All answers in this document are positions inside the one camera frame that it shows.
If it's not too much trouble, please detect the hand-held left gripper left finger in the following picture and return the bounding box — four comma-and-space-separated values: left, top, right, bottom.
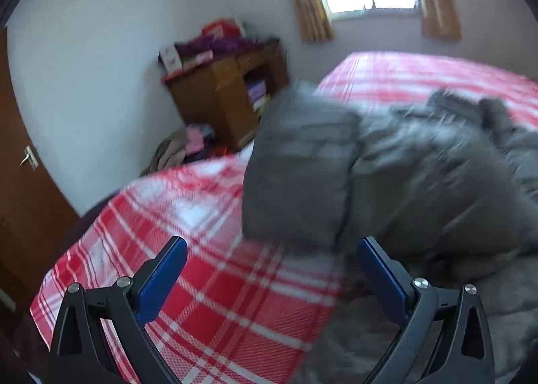
47, 236, 188, 384

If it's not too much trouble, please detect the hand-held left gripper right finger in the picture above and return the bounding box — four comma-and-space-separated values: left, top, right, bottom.
356, 237, 496, 384

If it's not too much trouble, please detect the grey puffer jacket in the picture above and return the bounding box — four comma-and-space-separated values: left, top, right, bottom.
241, 81, 538, 384

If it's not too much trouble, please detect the pile of loose clothes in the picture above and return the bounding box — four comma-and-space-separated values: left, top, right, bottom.
141, 123, 230, 176

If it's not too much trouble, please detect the stack of folded clothes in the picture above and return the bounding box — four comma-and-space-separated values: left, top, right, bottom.
246, 79, 270, 113

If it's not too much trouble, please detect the bed with red plaid sheet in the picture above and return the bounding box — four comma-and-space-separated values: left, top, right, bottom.
29, 51, 538, 384

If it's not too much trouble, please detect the wooden door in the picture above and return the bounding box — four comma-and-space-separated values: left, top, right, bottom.
0, 26, 80, 305

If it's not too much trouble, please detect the wooden cabinet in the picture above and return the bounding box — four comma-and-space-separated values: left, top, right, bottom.
163, 41, 291, 153

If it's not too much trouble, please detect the white box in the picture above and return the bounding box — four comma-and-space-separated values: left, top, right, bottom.
159, 44, 183, 73

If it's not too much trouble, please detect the flat pink box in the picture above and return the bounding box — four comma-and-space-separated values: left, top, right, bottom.
182, 51, 214, 70

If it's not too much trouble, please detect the purple cloth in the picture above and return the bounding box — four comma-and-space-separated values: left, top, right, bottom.
174, 37, 280, 61

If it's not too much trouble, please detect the red box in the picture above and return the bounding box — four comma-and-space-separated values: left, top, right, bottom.
202, 19, 246, 40

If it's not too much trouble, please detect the metal door handle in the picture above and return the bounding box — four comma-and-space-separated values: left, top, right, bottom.
20, 146, 39, 170

